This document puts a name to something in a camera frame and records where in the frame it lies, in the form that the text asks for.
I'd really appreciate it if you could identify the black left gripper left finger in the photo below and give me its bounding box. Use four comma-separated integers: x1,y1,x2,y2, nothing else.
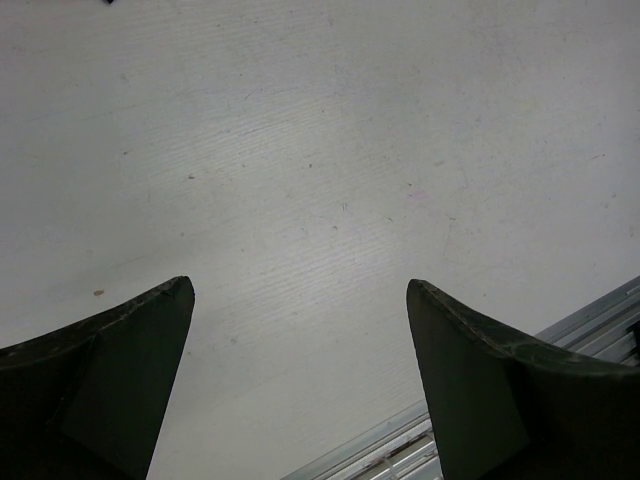
1,276,195,479

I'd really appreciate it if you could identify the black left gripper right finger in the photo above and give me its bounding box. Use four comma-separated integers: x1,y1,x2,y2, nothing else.
405,278,640,480

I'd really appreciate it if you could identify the aluminium rail frame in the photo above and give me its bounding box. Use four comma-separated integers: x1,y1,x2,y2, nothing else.
287,273,640,480

